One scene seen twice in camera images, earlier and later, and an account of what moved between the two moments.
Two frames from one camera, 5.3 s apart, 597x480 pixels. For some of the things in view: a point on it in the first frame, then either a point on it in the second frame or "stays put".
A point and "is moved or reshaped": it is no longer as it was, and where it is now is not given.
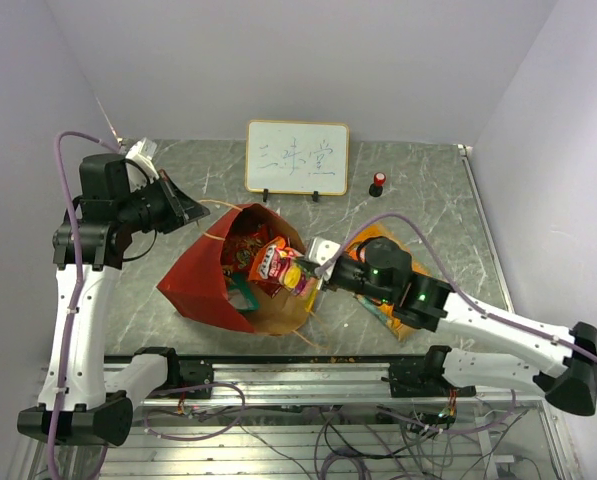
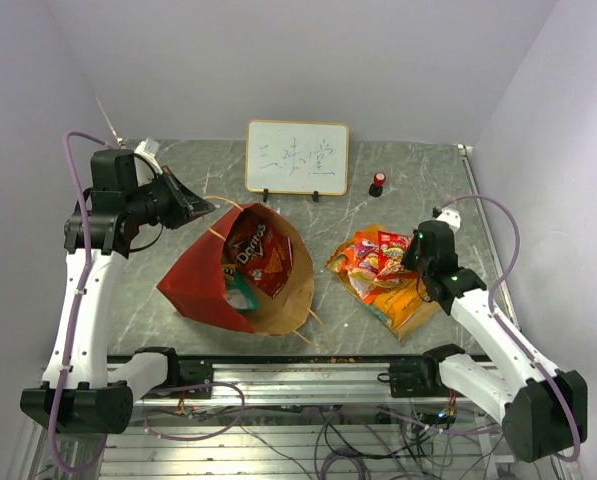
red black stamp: (376, 188) stays put
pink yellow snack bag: (275, 268) is moved or reshaped
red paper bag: (250, 267) stays put
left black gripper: (180, 208) stays put
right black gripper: (309, 266) → (408, 262)
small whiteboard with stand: (296, 157) stays put
